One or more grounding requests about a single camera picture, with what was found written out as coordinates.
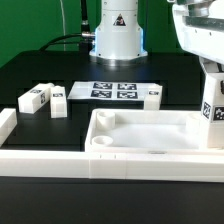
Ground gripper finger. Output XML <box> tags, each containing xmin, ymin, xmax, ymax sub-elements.
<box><xmin>199</xmin><ymin>57</ymin><xmax>223</xmax><ymax>80</ymax></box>

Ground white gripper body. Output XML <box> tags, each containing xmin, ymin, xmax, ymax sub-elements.
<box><xmin>172</xmin><ymin>3</ymin><xmax>224</xmax><ymax>64</ymax></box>

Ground white desk tabletop panel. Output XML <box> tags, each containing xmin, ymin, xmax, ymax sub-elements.
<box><xmin>85</xmin><ymin>108</ymin><xmax>224</xmax><ymax>155</ymax></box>

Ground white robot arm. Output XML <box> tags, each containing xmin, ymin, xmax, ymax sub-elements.
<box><xmin>90</xmin><ymin>0</ymin><xmax>224</xmax><ymax>73</ymax></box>

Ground white marker sheet with tags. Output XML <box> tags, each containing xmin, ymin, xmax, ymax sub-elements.
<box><xmin>68</xmin><ymin>81</ymin><xmax>158</xmax><ymax>101</ymax></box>

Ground white U-shaped obstacle fence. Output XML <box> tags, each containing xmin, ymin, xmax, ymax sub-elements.
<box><xmin>0</xmin><ymin>108</ymin><xmax>224</xmax><ymax>183</ymax></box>

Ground black cable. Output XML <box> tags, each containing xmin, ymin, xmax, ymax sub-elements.
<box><xmin>39</xmin><ymin>0</ymin><xmax>98</xmax><ymax>52</ymax></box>

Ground white thin cable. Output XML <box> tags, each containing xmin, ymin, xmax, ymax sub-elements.
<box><xmin>59</xmin><ymin>0</ymin><xmax>66</xmax><ymax>52</ymax></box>

